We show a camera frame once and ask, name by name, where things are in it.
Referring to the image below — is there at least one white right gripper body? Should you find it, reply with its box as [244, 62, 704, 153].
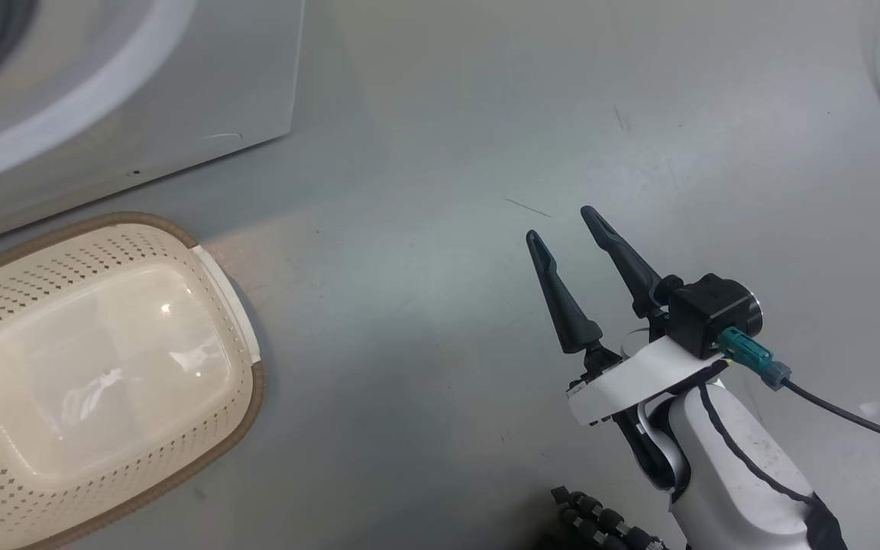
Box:
[566, 336, 730, 429]

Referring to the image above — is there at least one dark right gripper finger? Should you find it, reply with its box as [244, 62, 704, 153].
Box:
[581, 205, 684, 319]
[526, 229, 605, 354]

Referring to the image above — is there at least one white front-load washing machine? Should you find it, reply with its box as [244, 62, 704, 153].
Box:
[0, 0, 306, 251]

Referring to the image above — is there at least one cream perforated laundry basket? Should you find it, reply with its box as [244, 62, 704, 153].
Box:
[0, 212, 266, 550]

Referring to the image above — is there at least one black twisted arm cable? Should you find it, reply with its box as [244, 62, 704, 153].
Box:
[696, 378, 819, 505]

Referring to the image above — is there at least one right camera cable teal plug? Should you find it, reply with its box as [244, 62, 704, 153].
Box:
[719, 327, 880, 451]

